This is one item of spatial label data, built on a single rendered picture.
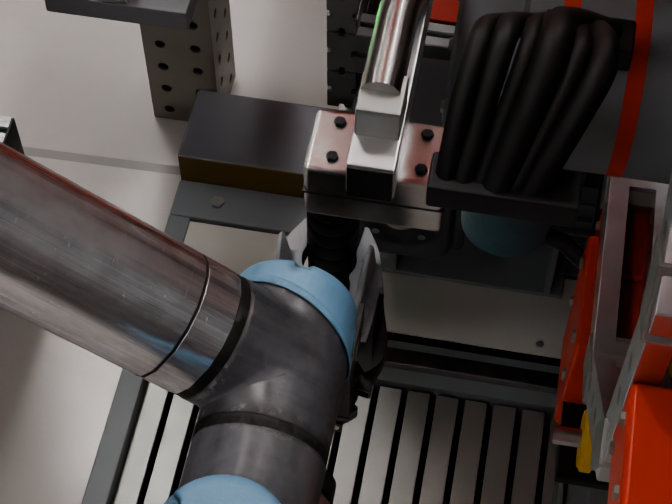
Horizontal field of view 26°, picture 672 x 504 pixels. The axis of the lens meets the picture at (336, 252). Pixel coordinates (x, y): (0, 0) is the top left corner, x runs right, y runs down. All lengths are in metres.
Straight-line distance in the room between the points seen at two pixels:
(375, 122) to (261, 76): 1.34
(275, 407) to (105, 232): 0.13
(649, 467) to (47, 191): 0.39
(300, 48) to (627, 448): 1.43
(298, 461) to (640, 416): 0.24
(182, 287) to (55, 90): 1.48
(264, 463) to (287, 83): 1.48
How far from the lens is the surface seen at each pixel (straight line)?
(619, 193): 1.33
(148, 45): 2.05
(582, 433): 1.30
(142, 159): 2.12
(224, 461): 0.76
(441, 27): 1.91
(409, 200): 0.91
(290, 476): 0.76
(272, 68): 2.22
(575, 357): 1.31
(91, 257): 0.74
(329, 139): 0.92
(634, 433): 0.90
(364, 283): 0.95
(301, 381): 0.79
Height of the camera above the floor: 1.67
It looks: 56 degrees down
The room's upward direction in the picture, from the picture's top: straight up
